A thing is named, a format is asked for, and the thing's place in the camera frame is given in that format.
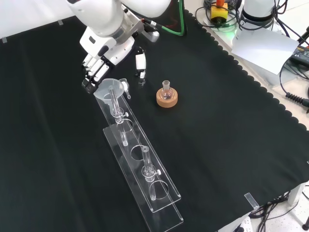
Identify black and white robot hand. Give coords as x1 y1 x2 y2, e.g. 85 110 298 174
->
79 27 147 95

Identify translucent plastic funnel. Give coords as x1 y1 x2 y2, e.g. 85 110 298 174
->
93 77 124 116

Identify clear weighing funnel with powder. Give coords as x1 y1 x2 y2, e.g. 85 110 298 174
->
119 77 132 100

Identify clear acrylic funnel stand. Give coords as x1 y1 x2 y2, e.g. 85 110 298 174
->
94 83 184 226

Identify small round-bottom glass flask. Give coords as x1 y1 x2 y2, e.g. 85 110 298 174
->
161 80 174 100

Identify yellow stop button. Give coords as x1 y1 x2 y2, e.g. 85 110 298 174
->
210 0 229 25

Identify black bench cloth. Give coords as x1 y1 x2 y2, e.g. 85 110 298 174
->
0 9 309 232

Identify pale board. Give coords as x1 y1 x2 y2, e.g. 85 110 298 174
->
231 28 300 76

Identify black and yellow power unit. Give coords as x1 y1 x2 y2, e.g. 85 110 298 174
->
289 45 309 66

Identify white power strip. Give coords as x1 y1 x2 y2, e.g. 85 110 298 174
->
231 216 254 232

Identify white table leg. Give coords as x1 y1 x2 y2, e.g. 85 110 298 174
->
288 183 305 206

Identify green cable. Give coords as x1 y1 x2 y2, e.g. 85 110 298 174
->
161 0 187 37

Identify brown cork ring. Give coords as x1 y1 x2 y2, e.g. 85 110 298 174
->
156 87 179 109

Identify black coiled cable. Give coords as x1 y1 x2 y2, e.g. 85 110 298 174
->
279 57 309 108

